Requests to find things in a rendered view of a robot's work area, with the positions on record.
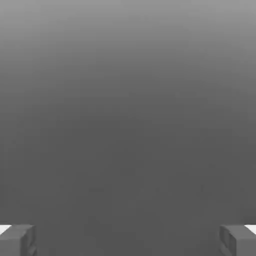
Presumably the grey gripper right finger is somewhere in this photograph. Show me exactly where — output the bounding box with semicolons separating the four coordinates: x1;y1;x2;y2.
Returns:
218;223;256;256

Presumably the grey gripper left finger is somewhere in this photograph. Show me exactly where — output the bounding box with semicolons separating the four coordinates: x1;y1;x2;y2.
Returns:
0;223;38;256

